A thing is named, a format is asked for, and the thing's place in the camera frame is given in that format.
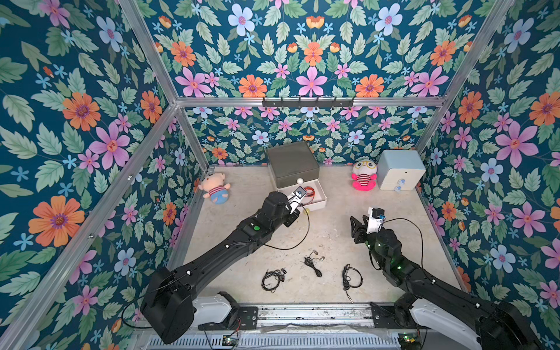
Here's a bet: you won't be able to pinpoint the red earphones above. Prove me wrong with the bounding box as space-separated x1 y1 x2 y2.
304 186 316 204

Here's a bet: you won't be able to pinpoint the white drawer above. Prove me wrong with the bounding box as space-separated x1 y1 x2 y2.
278 178 328 211

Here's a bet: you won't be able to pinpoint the black earphones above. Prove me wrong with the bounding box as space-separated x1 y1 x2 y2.
261 268 287 293
341 264 364 303
303 250 325 278

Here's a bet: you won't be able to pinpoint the grey top drawer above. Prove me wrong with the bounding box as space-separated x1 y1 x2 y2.
266 141 319 188

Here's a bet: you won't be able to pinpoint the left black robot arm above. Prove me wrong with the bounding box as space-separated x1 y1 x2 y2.
140 187 306 344

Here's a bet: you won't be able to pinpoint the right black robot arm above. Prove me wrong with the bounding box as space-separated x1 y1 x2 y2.
350 216 543 349

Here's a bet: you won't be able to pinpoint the three-tier colored drawer cabinet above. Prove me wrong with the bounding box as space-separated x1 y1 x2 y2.
266 141 328 211

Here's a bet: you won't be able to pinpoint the white blue drawer cabinet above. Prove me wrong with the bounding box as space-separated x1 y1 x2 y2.
377 150 426 192

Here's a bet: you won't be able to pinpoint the pink pig plush toy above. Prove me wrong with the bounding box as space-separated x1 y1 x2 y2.
198 173 231 204

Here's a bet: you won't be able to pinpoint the pink white plush toy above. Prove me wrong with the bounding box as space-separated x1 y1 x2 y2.
351 159 377 192

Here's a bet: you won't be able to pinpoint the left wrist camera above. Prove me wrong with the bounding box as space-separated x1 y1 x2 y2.
287 186 307 214

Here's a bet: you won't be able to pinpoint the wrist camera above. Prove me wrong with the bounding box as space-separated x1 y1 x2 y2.
287 186 307 214
367 207 386 234

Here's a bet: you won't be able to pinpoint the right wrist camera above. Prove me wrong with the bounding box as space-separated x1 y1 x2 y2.
367 207 386 234

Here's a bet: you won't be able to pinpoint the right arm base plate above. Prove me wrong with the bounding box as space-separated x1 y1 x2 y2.
369 302 427 330

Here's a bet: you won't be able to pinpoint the black wall hook rail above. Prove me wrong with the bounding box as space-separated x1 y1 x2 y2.
261 97 354 109

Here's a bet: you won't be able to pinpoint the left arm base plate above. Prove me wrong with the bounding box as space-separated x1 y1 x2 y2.
198 306 259 333

